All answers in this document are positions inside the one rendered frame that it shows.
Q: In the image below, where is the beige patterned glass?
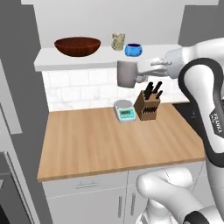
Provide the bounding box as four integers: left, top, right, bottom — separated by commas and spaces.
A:
110, 31, 127, 52

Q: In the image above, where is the wooden knife block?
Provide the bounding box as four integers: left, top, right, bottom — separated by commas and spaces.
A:
133, 89, 162, 122

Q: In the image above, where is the black hob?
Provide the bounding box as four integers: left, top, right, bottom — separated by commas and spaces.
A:
171, 101, 206, 144

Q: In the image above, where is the brown wooden bowl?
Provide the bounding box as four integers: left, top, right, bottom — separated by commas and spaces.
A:
53, 36, 102, 58

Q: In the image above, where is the blue bowl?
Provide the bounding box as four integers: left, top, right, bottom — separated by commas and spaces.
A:
124, 43, 144, 58

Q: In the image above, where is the grey cupboard door handle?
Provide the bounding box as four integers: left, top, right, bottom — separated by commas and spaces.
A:
130, 192, 137, 217
117, 195, 123, 219

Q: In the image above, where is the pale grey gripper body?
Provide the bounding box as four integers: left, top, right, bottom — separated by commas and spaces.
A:
116, 59, 137, 89

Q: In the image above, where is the white digital kitchen scale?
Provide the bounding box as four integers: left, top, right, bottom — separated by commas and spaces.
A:
113, 99, 137, 123

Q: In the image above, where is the white open wall cabinet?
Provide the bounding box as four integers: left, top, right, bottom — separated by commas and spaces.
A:
20, 0, 220, 73

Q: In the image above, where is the grey drawer handle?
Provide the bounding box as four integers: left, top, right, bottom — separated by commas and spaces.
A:
75, 180, 98, 190

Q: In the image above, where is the grey wall cabinet door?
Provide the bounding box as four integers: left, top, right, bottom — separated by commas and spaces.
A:
0, 0, 51, 182
178, 0, 224, 48

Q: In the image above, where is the white cupboard door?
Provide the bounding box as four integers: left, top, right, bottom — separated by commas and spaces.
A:
46, 186, 128, 224
125, 183, 152, 224

